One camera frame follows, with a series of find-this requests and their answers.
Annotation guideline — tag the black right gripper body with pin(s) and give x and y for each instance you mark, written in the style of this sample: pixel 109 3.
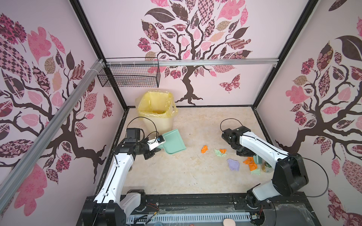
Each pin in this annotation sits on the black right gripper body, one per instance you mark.
pixel 242 152

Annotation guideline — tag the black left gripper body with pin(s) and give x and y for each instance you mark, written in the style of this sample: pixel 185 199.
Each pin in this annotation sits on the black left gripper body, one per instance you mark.
pixel 144 149

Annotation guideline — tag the mint green dustpan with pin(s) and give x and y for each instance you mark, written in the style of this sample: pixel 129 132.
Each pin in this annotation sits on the mint green dustpan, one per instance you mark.
pixel 173 142

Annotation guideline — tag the mint green hand broom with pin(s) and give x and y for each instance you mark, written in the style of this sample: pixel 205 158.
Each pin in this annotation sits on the mint green hand broom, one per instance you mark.
pixel 257 160

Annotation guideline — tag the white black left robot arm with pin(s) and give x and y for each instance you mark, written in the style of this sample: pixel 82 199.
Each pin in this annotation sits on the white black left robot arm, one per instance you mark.
pixel 108 208

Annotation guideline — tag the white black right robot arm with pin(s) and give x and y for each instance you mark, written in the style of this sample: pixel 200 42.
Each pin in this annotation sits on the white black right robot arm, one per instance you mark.
pixel 289 172

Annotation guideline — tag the green paper front cluster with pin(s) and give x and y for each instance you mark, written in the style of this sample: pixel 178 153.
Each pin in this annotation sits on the green paper front cluster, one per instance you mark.
pixel 219 154

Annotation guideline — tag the purple paper front cluster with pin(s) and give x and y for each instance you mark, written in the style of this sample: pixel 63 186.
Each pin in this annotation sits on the purple paper front cluster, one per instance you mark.
pixel 233 165

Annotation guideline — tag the orange paper near can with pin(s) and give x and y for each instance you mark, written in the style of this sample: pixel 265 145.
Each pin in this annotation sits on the orange paper near can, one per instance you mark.
pixel 251 163

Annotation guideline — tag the small orange paper scrap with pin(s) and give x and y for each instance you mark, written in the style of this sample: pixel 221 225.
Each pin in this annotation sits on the small orange paper scrap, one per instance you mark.
pixel 204 149

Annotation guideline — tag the yellow lined trash bin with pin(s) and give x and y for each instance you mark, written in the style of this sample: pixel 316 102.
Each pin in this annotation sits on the yellow lined trash bin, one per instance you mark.
pixel 157 109

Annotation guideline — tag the green beverage can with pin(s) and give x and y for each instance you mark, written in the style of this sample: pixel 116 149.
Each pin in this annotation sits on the green beverage can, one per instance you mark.
pixel 266 167

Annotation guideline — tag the pink round disc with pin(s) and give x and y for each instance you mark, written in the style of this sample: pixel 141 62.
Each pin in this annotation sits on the pink round disc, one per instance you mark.
pixel 228 222

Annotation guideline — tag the black wire basket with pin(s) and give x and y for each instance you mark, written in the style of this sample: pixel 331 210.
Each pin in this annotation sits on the black wire basket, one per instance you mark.
pixel 132 72

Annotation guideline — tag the aluminium rail bar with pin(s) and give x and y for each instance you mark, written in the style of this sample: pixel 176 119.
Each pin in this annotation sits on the aluminium rail bar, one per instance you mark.
pixel 16 177

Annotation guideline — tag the white slotted cable duct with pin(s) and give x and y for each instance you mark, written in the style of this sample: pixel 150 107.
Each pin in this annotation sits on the white slotted cable duct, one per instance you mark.
pixel 189 218

